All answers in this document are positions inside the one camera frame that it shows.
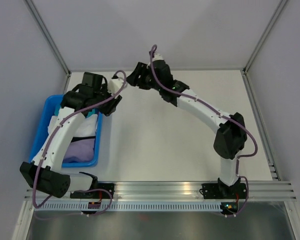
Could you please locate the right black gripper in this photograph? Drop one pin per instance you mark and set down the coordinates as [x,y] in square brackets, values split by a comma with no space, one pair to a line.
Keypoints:
[132,79]

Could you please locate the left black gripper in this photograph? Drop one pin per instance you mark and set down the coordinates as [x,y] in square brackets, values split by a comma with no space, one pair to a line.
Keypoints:
[110,109]

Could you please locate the purple t-shirt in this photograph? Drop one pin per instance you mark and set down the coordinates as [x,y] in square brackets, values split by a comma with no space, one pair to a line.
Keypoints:
[81,151]

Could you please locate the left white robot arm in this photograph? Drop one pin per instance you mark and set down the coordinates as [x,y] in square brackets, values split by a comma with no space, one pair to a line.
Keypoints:
[43,173]

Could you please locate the white rolled t-shirt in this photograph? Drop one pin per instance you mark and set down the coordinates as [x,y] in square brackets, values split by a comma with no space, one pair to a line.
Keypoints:
[90,127]

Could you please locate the teal rolled t-shirt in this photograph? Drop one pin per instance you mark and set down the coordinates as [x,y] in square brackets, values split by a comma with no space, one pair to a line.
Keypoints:
[90,113]

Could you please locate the blue plastic bin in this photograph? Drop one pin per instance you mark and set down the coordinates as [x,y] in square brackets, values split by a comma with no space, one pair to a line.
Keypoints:
[46,122]

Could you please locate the black rolled t-shirt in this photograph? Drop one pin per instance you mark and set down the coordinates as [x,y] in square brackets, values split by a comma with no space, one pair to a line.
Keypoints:
[75,139]

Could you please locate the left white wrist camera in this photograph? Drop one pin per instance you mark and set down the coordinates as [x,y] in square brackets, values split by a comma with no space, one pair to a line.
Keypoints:
[114,85]

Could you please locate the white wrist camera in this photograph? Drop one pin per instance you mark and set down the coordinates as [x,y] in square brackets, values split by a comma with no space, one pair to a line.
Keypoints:
[157,57]
[114,85]

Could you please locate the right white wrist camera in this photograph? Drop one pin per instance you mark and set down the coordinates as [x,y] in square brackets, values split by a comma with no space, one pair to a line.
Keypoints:
[157,57]

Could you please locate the left aluminium frame post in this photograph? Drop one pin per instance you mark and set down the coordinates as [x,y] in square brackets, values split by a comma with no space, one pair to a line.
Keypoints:
[47,35]

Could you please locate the aluminium frame post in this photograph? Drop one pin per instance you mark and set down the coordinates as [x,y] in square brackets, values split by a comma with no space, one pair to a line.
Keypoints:
[265,34]
[47,35]

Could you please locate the slotted white cable duct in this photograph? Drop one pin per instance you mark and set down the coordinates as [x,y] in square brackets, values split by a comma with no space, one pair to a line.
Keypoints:
[139,206]

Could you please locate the right aluminium frame post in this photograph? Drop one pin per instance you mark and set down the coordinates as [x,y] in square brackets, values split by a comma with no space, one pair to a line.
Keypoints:
[265,34]

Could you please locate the aluminium rail base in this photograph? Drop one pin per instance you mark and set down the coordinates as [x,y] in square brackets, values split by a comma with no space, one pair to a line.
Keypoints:
[189,191]

